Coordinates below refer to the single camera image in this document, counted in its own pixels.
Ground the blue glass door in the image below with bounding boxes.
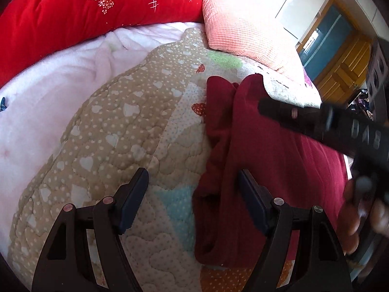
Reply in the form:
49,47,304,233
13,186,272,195
296,4,356,82

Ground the person's right hand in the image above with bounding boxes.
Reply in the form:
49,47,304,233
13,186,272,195
339,175,389,256

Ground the pink ribbed pillow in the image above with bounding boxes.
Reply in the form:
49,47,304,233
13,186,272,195
197,0,307,76

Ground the wooden door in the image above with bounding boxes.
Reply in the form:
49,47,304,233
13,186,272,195
313,33,374,104

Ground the magenta cloth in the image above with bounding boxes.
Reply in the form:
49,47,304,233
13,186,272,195
304,67,316,89

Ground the dark red sweater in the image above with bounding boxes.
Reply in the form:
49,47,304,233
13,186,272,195
193,73,350,268

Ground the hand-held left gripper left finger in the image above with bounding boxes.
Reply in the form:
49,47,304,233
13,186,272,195
32,168,149,292

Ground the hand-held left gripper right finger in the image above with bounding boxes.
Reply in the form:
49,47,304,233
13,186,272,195
239,169,353,292

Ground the heart patchwork quilt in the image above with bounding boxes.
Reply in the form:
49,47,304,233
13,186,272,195
6,27,323,292

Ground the white fleece blanket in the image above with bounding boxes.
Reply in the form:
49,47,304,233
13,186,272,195
0,26,189,250

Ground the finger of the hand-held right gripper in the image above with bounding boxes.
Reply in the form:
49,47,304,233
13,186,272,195
258,97,330,142

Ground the red floral blanket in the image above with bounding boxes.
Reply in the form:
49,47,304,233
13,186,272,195
0,0,204,89

